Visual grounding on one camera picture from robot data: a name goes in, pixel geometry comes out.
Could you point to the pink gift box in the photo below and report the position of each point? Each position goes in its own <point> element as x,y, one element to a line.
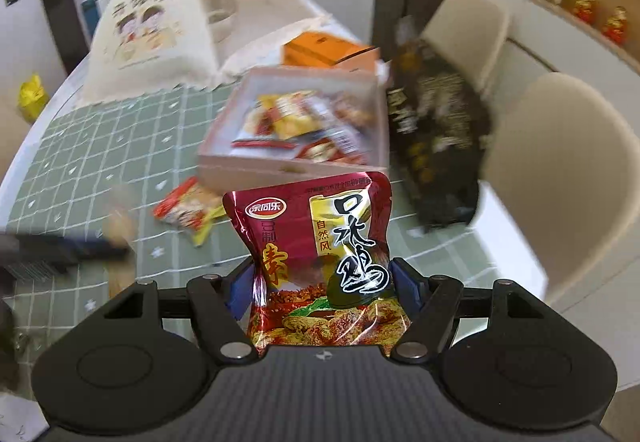
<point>235,172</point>

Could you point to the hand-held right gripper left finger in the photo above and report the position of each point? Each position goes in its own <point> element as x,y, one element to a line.
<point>245,287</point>

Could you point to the yellow bag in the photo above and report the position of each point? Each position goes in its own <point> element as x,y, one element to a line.
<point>32,97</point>

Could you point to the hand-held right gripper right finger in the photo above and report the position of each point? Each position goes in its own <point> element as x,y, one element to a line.
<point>407,284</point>

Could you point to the brown snack packet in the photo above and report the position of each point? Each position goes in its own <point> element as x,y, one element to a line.
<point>350,109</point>

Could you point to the black snack bag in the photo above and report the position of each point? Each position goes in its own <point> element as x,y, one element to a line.
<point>435,132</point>

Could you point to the orange-red snack packet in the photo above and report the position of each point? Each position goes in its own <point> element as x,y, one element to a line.
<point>185,207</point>

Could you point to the yellow snack packet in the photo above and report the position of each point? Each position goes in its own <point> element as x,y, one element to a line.
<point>295,122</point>

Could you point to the cream printed food cover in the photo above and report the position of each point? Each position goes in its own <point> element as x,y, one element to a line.
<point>150,37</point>

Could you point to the dark red snack packet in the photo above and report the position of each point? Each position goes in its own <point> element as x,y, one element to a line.
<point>325,247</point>

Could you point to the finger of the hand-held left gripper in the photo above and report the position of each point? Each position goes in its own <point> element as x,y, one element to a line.
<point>75,249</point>

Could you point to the small lucky figurine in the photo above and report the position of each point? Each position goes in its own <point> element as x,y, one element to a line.
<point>584,6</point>
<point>616,26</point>

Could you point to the orange cardboard box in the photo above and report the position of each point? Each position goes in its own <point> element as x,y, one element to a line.
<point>320,49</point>

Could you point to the beige chair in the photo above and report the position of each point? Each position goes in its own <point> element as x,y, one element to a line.
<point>470,32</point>
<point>565,162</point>

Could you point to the green checked tablecloth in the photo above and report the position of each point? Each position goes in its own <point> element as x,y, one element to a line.
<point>100,152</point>

